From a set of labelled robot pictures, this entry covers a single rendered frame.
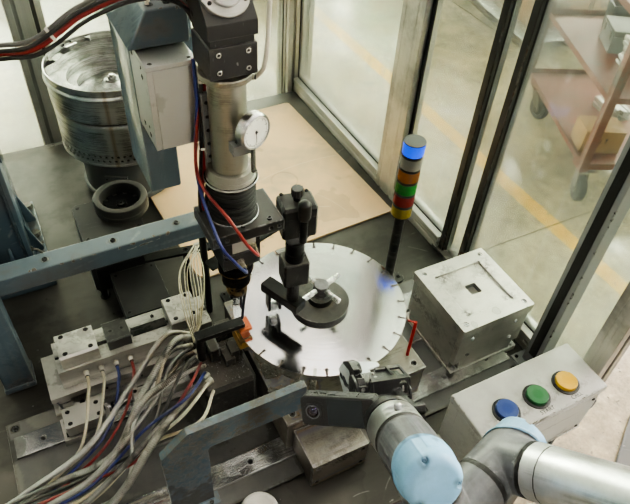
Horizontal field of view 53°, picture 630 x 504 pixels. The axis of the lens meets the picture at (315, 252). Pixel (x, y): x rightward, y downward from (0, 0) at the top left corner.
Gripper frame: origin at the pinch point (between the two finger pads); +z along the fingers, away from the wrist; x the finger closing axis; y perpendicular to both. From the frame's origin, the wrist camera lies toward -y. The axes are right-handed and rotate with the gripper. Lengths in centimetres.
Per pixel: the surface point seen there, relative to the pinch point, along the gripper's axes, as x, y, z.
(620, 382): -58, 123, 90
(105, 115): 45, -39, 58
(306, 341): 2.1, -3.7, 10.4
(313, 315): 5.6, -1.5, 14.0
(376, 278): 9.3, 13.1, 21.2
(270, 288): 12.2, -9.3, 11.9
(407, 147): 34.6, 20.9, 22.4
